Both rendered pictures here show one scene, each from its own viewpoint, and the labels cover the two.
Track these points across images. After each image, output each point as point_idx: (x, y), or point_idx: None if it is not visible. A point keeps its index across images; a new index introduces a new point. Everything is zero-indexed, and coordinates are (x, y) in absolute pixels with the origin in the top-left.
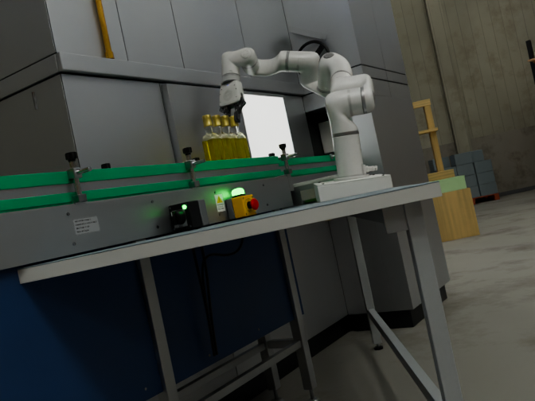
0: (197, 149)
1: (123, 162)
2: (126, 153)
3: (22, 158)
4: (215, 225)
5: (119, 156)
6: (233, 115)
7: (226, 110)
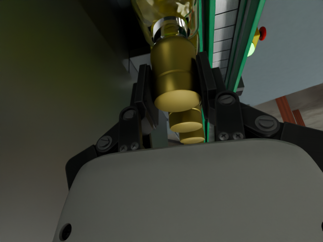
0: (117, 91)
1: (158, 134)
2: (156, 140)
3: None
4: (253, 77)
5: (159, 141)
6: (196, 105)
7: (150, 147)
